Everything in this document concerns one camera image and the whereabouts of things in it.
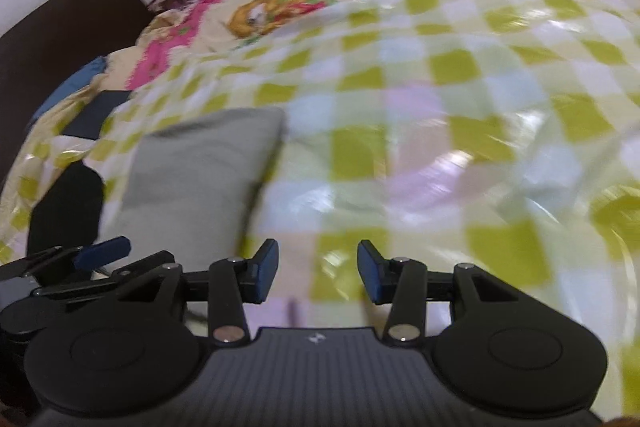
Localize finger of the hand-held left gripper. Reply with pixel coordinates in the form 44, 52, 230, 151
0, 236, 132, 280
30, 257, 146, 301

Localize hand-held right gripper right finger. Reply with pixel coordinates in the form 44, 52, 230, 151
356, 239, 511, 345

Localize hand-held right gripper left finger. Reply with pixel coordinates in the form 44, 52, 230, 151
117, 238, 280, 348

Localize grey-green pants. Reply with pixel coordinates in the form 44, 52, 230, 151
106, 107, 289, 260

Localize black cloth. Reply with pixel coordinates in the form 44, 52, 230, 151
26, 161, 107, 260

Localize blue pillow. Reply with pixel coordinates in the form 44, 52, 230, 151
29, 55, 109, 124

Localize checkered cartoon print blanket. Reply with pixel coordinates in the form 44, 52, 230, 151
0, 0, 640, 418

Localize dark wooden headboard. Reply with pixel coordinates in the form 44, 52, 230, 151
0, 0, 152, 190

